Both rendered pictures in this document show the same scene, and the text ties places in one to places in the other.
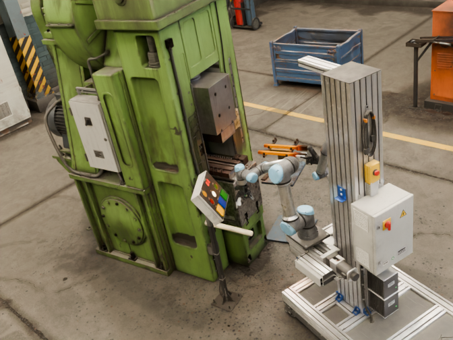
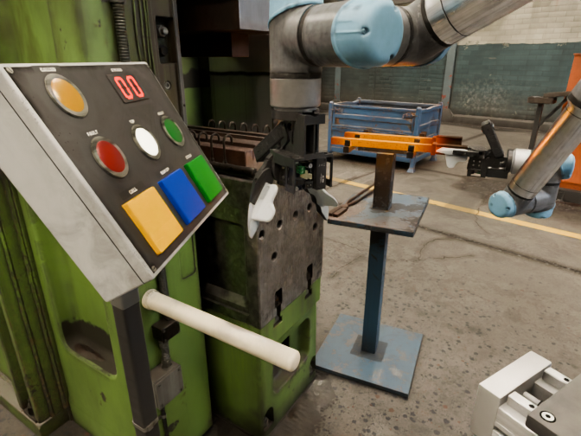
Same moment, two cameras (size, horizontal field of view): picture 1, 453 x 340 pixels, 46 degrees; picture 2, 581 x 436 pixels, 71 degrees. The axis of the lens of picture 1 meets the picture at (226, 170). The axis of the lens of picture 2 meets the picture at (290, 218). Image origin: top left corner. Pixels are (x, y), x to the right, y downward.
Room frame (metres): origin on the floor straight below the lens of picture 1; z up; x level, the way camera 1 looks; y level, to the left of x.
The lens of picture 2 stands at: (2.78, -0.03, 1.20)
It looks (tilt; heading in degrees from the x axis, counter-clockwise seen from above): 21 degrees down; 355
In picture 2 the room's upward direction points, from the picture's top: straight up
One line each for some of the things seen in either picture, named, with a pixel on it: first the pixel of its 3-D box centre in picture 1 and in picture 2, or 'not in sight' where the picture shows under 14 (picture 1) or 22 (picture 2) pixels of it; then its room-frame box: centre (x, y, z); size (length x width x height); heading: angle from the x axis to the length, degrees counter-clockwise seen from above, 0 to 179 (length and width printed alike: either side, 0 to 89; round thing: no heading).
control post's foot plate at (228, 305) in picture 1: (226, 296); not in sight; (3.42, 0.21, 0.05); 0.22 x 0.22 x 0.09; 52
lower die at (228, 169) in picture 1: (214, 166); (211, 145); (4.04, 0.09, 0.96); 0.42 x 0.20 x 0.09; 52
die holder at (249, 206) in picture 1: (222, 188); (226, 220); (4.09, 0.07, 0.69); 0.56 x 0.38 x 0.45; 52
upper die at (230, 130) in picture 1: (207, 129); (201, 15); (4.04, 0.09, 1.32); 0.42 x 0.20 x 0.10; 52
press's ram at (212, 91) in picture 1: (204, 100); not in sight; (4.08, 0.07, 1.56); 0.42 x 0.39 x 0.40; 52
